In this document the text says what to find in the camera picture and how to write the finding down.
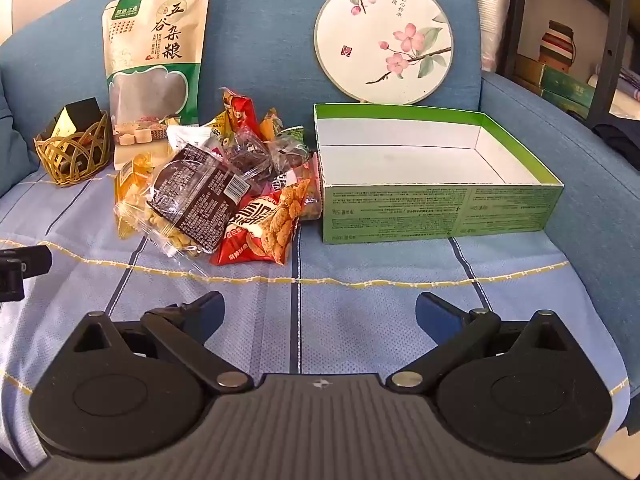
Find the green carton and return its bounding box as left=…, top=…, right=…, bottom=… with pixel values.
left=540, top=64, right=597, bottom=110

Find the striped vase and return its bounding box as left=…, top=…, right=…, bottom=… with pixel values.
left=538, top=20, right=577, bottom=68

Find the dark metal shelf frame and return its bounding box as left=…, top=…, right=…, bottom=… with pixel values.
left=500, top=0, right=640, bottom=131

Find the woven bamboo basket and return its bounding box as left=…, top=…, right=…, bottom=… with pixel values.
left=34, top=110, right=112, bottom=187

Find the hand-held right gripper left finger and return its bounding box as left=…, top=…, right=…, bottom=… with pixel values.
left=70, top=290, right=254, bottom=395

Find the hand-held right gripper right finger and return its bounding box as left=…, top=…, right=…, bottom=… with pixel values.
left=386, top=291, right=571, bottom=395

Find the white snack packet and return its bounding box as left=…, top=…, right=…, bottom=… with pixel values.
left=166, top=124, right=223, bottom=153

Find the dark brown snack packet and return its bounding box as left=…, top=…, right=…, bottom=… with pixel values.
left=146, top=142, right=251, bottom=255

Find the green beige grain pouch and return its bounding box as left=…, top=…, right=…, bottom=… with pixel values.
left=101, top=0, right=213, bottom=171

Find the clear brown snack packet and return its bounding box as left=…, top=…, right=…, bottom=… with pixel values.
left=220, top=130, right=275, bottom=186

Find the red fried snack packet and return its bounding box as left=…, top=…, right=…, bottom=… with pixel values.
left=209, top=180, right=313, bottom=267

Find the round floral fan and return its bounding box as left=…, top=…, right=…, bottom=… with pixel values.
left=314, top=0, right=455, bottom=103

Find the tan carton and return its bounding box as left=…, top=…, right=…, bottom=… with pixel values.
left=515, top=54, right=546, bottom=96

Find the clear yellow nut packet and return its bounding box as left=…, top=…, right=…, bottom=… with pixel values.
left=114, top=152, right=208, bottom=263

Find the blue cushion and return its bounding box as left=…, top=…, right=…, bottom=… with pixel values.
left=0, top=72, right=41, bottom=196

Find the small gold packet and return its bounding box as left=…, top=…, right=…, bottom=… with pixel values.
left=52, top=109, right=77, bottom=139

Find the light blue plaid blanket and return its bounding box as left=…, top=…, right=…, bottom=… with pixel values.
left=0, top=165, right=631, bottom=466

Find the small green snack packet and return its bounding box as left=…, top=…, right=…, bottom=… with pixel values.
left=275, top=126, right=315, bottom=166

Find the green cardboard box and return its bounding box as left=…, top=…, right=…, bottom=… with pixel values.
left=313, top=102, right=565, bottom=245

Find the silver foil roll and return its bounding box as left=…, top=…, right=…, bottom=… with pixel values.
left=472, top=0, right=516, bottom=73

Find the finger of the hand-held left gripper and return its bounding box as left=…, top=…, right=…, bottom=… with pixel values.
left=0, top=244, right=54, bottom=304

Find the long red snack packet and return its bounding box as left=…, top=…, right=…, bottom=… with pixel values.
left=220, top=87, right=263, bottom=136

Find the small black box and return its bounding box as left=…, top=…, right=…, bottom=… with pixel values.
left=50, top=97, right=102, bottom=141

